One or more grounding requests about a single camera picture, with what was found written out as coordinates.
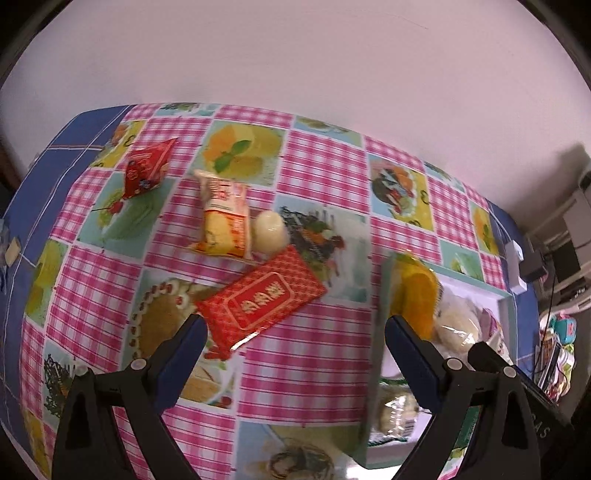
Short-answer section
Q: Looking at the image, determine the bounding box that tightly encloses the white shelf unit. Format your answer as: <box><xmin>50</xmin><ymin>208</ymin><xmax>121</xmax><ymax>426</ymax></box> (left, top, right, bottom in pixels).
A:
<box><xmin>531</xmin><ymin>171</ymin><xmax>591</xmax><ymax>315</ymax></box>

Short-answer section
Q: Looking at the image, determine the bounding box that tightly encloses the red patterned flat packet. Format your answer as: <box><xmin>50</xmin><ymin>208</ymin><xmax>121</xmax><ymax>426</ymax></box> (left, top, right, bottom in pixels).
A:
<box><xmin>194</xmin><ymin>244</ymin><xmax>328</xmax><ymax>361</ymax></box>

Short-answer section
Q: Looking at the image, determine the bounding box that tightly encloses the white round bun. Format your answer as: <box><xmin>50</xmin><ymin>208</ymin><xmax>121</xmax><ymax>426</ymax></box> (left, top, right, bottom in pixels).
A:
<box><xmin>252</xmin><ymin>210</ymin><xmax>291</xmax><ymax>254</ymax></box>

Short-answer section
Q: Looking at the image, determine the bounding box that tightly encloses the black cable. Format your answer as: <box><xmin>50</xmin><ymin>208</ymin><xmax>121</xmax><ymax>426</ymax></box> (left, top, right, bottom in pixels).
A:
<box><xmin>538</xmin><ymin>258</ymin><xmax>561</xmax><ymax>384</ymax></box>

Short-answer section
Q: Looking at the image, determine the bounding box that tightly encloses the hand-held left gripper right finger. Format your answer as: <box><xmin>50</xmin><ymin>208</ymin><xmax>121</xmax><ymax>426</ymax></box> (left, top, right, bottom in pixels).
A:
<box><xmin>385</xmin><ymin>315</ymin><xmax>546</xmax><ymax>480</ymax></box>

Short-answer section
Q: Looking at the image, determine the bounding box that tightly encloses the white power adapter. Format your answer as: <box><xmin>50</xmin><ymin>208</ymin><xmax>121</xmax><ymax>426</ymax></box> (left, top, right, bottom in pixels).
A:
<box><xmin>505</xmin><ymin>240</ymin><xmax>527</xmax><ymax>294</ymax></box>

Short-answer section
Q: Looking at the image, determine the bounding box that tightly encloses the black power adapter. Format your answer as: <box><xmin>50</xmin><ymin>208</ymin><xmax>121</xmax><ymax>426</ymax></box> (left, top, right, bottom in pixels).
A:
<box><xmin>519</xmin><ymin>251</ymin><xmax>548</xmax><ymax>280</ymax></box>

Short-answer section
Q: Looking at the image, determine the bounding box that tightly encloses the red triangular snack packet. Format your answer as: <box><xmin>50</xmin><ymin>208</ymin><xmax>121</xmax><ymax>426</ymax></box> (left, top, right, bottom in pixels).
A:
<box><xmin>122</xmin><ymin>137</ymin><xmax>178</xmax><ymax>200</ymax></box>

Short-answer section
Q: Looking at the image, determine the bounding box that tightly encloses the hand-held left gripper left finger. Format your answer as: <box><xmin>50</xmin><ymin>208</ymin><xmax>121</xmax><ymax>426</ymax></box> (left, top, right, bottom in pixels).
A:
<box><xmin>51</xmin><ymin>314</ymin><xmax>209</xmax><ymax>480</ymax></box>

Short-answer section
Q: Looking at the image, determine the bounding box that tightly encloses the pink striped packet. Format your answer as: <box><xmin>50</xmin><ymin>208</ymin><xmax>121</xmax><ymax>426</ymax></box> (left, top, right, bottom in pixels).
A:
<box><xmin>480</xmin><ymin>309</ymin><xmax>504</xmax><ymax>342</ymax></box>

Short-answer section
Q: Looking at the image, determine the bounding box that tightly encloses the clear round bun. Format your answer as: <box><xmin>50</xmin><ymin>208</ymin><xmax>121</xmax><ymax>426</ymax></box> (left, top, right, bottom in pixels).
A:
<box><xmin>434</xmin><ymin>286</ymin><xmax>485</xmax><ymax>358</ymax></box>

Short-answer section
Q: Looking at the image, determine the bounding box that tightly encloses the pink checkered printed tablecloth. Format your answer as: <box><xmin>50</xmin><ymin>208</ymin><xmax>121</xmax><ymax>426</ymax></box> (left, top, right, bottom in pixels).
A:
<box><xmin>0</xmin><ymin>104</ymin><xmax>543</xmax><ymax>480</ymax></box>

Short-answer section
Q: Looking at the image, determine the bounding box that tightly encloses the teal patterned bag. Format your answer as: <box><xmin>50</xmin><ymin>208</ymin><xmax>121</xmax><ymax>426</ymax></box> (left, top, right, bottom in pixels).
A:
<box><xmin>551</xmin><ymin>314</ymin><xmax>583</xmax><ymax>344</ymax></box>

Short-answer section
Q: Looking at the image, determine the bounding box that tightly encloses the orange yellow snack packet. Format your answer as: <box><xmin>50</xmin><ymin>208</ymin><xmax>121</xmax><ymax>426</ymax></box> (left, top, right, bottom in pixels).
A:
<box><xmin>186</xmin><ymin>169</ymin><xmax>254</xmax><ymax>261</ymax></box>

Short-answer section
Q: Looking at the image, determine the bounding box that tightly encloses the clear cracker packet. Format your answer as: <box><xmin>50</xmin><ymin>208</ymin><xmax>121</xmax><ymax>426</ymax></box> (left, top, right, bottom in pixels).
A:
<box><xmin>376</xmin><ymin>376</ymin><xmax>421</xmax><ymax>437</ymax></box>

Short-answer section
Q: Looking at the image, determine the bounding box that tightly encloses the white light green box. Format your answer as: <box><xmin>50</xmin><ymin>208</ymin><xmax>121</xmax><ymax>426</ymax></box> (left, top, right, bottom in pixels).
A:
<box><xmin>353</xmin><ymin>251</ymin><xmax>515</xmax><ymax>469</ymax></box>

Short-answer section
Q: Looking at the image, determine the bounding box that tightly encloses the yellow transparent snack packet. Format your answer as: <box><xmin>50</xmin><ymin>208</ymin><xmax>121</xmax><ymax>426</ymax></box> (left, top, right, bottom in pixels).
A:
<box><xmin>397</xmin><ymin>251</ymin><xmax>439</xmax><ymax>340</ymax></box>

